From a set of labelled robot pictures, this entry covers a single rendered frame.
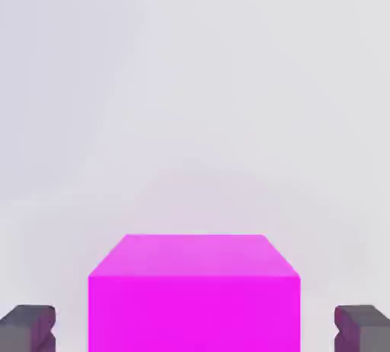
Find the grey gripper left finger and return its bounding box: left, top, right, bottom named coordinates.
left=0, top=305, right=57, bottom=352

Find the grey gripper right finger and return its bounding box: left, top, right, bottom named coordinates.
left=334, top=305, right=390, bottom=352

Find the small magenta cube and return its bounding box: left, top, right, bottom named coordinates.
left=88, top=233, right=302, bottom=352

